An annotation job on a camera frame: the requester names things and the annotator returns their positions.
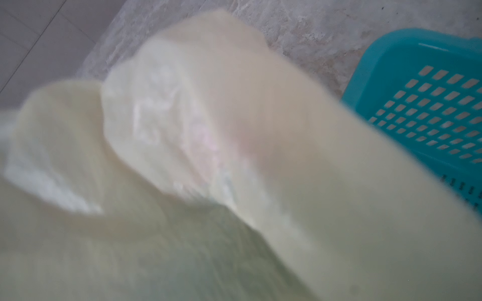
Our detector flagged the pale yellow plastic bag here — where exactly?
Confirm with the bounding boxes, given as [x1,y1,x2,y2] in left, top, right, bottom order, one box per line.
[1,10,481,300]

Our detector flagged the teal plastic basket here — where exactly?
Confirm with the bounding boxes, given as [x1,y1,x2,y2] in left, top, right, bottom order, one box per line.
[342,28,481,212]

